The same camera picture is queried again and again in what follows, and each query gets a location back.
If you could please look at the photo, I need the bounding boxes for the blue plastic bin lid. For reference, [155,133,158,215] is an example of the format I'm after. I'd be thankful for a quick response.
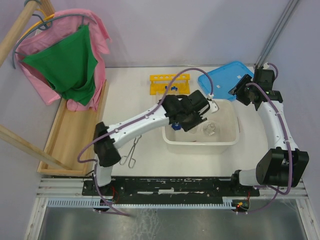
[207,61,254,102]

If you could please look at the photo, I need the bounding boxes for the small glass flask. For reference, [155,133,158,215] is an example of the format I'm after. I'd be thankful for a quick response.
[202,121,218,137]

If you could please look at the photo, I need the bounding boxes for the white plastic storage bin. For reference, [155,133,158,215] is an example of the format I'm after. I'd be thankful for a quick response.
[162,99,240,155]

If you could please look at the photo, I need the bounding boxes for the yellow test tube rack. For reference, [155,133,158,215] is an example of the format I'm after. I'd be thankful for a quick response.
[149,73,190,96]

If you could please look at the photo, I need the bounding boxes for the metal crucible tongs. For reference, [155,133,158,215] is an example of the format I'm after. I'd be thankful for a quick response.
[119,135,142,169]

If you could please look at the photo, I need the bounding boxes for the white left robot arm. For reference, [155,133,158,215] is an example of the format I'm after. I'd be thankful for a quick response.
[93,90,212,195]

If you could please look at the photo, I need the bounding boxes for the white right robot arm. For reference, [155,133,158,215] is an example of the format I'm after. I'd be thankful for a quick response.
[229,68,309,196]

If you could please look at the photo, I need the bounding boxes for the small green circuit board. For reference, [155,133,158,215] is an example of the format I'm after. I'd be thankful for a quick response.
[236,201,250,211]

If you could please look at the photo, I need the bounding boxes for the green shirt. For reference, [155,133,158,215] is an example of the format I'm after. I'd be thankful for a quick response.
[21,25,98,106]

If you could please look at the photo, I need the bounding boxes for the grey clothes hanger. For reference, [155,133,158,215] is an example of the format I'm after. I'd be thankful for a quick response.
[11,13,97,69]

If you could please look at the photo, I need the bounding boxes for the pink shirt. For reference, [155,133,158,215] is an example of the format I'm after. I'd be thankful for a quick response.
[15,8,110,112]

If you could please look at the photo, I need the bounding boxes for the yellow clothes hanger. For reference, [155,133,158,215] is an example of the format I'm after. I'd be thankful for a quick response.
[19,8,55,40]

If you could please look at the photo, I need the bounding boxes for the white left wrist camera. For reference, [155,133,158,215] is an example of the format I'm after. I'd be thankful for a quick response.
[206,93,219,113]

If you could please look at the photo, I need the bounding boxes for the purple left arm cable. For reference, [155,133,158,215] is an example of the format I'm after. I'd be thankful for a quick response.
[76,67,215,217]

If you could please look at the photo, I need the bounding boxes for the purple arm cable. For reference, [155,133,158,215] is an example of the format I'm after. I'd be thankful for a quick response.
[76,67,215,217]
[237,62,295,214]

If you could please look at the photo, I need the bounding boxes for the aluminium frame post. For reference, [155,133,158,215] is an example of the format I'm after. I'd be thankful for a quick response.
[254,0,301,68]

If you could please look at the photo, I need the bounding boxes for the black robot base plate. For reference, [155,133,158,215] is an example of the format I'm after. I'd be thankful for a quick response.
[82,176,261,204]

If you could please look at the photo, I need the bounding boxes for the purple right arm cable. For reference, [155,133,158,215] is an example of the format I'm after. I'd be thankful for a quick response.
[237,62,295,214]

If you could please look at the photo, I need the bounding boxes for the grey slotted cable duct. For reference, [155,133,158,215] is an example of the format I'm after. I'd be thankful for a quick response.
[47,197,236,210]

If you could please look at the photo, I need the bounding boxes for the wooden clothes rack frame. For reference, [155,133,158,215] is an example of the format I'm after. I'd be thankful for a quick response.
[0,0,109,177]

